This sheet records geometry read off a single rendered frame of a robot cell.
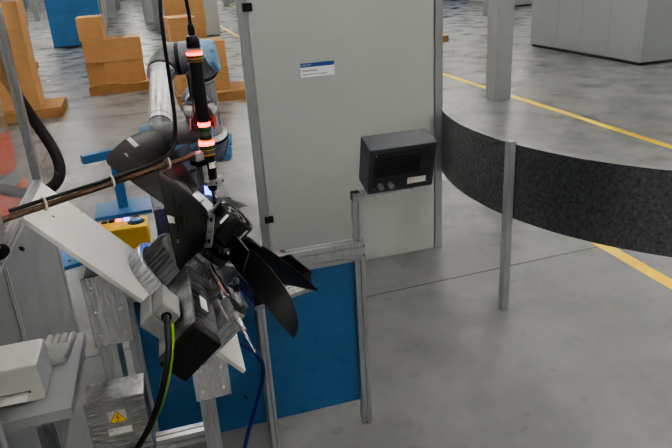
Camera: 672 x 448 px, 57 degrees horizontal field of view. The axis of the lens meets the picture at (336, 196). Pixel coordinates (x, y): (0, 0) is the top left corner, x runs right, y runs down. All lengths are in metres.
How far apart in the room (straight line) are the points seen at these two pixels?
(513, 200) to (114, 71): 8.63
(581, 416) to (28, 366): 2.16
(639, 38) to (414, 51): 7.64
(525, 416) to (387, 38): 2.17
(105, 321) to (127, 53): 9.43
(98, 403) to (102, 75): 9.55
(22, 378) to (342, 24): 2.57
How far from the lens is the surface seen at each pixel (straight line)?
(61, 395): 1.80
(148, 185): 1.70
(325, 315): 2.47
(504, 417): 2.88
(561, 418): 2.93
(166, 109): 2.07
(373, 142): 2.23
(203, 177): 1.74
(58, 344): 1.98
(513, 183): 3.27
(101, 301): 1.71
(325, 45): 3.62
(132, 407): 1.78
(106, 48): 10.98
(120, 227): 2.17
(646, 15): 11.07
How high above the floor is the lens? 1.86
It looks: 21 degrees down
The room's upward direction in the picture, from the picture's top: 3 degrees counter-clockwise
